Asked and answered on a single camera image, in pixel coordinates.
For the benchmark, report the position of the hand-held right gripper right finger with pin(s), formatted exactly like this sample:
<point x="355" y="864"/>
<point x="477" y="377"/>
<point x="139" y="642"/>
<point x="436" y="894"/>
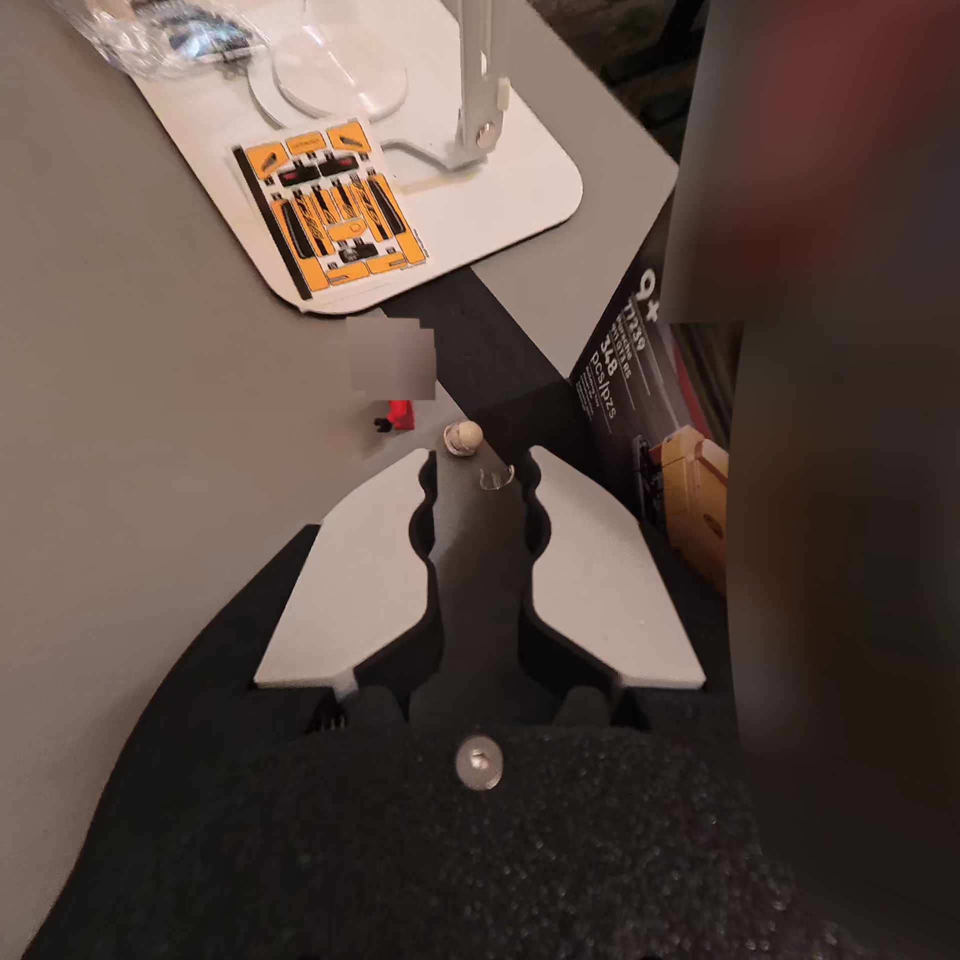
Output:
<point x="607" y="600"/>

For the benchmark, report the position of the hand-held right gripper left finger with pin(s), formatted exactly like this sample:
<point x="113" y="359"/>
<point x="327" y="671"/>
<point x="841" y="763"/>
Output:
<point x="352" y="592"/>

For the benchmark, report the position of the clear plastic piece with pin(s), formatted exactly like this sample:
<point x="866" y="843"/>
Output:
<point x="496" y="480"/>

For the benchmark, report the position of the red toy minifigure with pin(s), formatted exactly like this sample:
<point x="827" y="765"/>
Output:
<point x="401" y="416"/>

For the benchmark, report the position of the white toy helmet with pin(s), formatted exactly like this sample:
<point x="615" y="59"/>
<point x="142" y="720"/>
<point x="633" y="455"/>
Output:
<point x="465" y="436"/>

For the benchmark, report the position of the yellow car picture box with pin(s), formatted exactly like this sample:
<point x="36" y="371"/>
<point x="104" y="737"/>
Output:
<point x="615" y="450"/>

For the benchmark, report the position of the orange sticker sheet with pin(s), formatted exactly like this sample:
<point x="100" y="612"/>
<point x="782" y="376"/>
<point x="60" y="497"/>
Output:
<point x="330" y="210"/>

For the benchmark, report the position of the white booklet stand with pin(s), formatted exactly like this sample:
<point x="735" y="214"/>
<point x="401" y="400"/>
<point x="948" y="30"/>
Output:
<point x="525" y="195"/>

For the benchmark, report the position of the clear bag of black parts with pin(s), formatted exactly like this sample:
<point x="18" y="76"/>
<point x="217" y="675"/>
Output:
<point x="150" y="45"/>

